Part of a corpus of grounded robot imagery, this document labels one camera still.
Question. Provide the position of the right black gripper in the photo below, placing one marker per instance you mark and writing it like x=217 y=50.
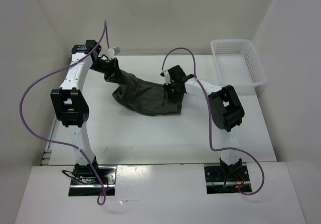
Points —
x=171 y=97

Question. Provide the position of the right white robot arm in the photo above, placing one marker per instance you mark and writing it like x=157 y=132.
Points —
x=225 y=112

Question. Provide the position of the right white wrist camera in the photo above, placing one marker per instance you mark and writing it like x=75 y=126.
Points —
x=165 y=74

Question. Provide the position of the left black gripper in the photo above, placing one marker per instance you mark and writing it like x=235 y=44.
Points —
x=114 y=75

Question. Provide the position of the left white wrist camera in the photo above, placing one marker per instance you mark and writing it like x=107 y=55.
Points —
x=112 y=52

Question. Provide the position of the white plastic basket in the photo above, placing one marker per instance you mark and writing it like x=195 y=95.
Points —
x=238 y=63

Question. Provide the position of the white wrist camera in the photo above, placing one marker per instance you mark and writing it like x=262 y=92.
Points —
x=112 y=52
x=165 y=74

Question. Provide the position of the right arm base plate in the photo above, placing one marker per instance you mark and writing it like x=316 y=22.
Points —
x=216 y=183

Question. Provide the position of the olive green shorts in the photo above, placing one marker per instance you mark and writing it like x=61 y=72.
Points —
x=144 y=97

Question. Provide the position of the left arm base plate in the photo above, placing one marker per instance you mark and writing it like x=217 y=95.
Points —
x=87 y=184

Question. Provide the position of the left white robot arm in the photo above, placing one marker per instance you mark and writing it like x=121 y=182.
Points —
x=71 y=108

